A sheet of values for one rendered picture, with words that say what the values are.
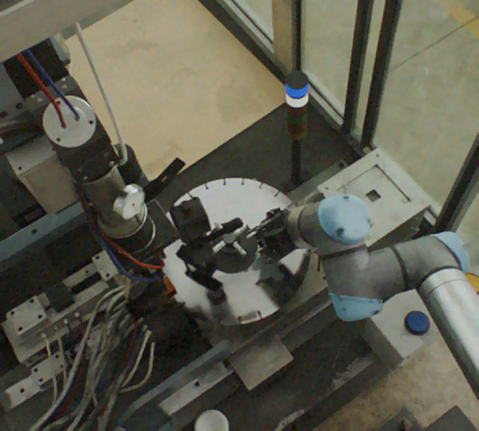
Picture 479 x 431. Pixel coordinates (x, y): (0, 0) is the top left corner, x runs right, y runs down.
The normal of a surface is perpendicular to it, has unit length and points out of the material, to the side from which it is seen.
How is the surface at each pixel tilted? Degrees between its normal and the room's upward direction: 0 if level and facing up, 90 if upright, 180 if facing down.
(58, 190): 90
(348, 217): 32
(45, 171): 90
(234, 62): 0
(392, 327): 0
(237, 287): 0
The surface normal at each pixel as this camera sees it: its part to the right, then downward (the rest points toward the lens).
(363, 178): -0.07, -0.47
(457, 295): -0.24, -0.70
